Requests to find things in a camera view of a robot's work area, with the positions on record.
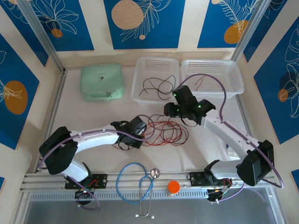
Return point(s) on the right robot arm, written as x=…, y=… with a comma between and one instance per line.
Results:
x=224, y=133

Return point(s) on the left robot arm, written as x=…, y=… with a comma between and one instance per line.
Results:
x=98, y=138

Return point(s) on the blue stethoscope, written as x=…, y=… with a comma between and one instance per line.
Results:
x=154, y=173

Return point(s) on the mint green zipper pouch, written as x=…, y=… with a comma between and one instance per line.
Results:
x=100, y=79

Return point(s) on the orange cap bottle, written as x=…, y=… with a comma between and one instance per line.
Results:
x=173, y=186

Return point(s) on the grey metal sheet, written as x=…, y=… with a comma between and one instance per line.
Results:
x=187, y=212

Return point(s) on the aluminium table edge rail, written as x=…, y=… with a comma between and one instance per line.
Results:
x=130, y=184

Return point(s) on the aluminium side rail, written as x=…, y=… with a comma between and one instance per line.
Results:
x=55, y=109
x=243, y=109

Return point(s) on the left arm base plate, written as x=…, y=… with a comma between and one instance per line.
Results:
x=102, y=179

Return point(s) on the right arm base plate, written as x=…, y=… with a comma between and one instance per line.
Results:
x=196, y=178

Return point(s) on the aluminium frame post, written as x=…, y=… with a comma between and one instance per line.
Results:
x=250, y=30
x=42, y=35

